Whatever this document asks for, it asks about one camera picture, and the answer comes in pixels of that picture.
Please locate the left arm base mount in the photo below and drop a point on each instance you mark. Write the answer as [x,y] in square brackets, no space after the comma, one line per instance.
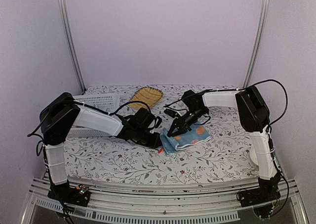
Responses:
[79,195]

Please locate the right aluminium frame post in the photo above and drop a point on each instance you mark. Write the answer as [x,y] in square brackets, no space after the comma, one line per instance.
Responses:
[258,38]

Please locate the aluminium frame post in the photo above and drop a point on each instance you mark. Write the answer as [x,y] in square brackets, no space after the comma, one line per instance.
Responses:
[71,44]
[258,38]

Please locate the white bowl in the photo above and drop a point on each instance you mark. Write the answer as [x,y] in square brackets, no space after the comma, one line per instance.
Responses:
[253,157]

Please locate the left aluminium frame post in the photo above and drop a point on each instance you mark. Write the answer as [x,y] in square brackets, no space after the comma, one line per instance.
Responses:
[71,44]

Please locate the white plastic mesh basket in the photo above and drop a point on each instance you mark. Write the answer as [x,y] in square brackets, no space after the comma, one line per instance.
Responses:
[111,100]

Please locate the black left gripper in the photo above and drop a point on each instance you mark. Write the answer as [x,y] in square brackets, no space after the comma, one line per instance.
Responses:
[155,144]

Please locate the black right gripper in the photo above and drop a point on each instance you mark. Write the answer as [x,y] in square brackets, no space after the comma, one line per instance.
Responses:
[181,124]

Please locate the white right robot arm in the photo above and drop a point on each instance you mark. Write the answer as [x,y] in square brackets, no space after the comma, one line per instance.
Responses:
[254,117]

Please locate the floral patterned table mat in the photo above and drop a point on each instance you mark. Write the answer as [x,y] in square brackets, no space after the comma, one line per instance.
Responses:
[224,158]

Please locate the light blue towel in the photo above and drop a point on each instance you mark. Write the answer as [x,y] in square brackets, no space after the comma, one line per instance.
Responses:
[102,107]

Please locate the woven bamboo tray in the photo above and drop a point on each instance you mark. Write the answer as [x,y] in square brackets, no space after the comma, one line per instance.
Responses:
[148,95]

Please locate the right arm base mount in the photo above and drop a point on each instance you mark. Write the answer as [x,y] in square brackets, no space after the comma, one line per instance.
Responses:
[267,191]

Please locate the blue cartoon print towel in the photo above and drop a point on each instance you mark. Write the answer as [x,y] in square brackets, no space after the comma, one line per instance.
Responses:
[174,144]

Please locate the aluminium front rail frame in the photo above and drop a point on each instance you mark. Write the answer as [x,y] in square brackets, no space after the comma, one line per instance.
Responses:
[208,203]

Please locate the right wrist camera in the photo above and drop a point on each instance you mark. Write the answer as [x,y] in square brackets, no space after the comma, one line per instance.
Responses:
[171,113]

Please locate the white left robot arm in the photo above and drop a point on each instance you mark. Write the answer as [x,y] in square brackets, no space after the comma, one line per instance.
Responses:
[67,117]

